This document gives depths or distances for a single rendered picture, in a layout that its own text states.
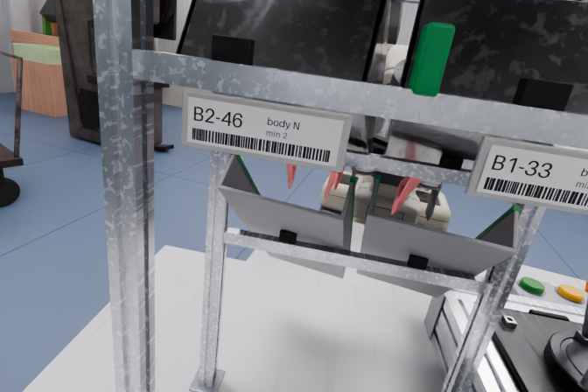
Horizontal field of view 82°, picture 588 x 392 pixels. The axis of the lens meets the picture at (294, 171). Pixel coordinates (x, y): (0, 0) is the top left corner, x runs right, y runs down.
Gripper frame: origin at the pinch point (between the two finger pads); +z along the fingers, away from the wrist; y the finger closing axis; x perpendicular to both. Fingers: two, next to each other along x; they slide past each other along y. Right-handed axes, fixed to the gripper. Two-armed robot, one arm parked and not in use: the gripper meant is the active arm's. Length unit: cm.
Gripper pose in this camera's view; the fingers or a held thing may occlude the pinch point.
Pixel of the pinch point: (365, 197)
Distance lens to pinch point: 53.9
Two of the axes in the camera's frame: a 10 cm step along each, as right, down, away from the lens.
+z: -4.0, 8.5, -3.3
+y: 9.1, 4.0, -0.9
